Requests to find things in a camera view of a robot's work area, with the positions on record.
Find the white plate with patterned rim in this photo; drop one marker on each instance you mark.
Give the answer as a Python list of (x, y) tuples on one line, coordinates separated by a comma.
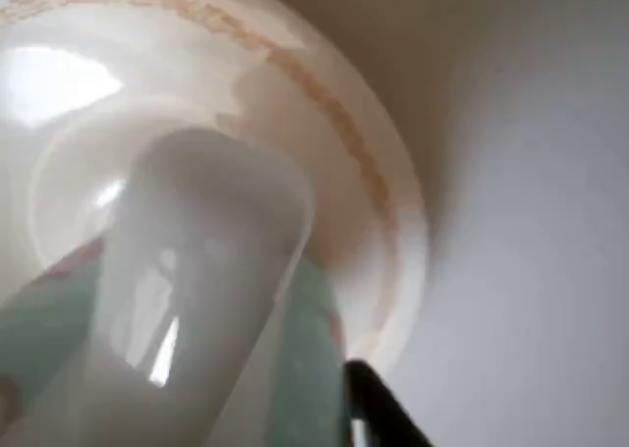
[(324, 142)]

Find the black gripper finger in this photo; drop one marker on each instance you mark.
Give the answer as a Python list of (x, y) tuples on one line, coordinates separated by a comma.
[(378, 412)]

